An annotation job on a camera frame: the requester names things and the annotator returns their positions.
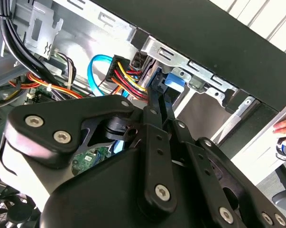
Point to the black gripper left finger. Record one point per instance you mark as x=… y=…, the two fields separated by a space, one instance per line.
x=50 y=118

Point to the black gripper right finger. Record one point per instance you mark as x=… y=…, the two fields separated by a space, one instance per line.
x=216 y=171

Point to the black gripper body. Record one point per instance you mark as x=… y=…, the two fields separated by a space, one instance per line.
x=104 y=194

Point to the hard disk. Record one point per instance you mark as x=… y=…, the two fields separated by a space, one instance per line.
x=174 y=82

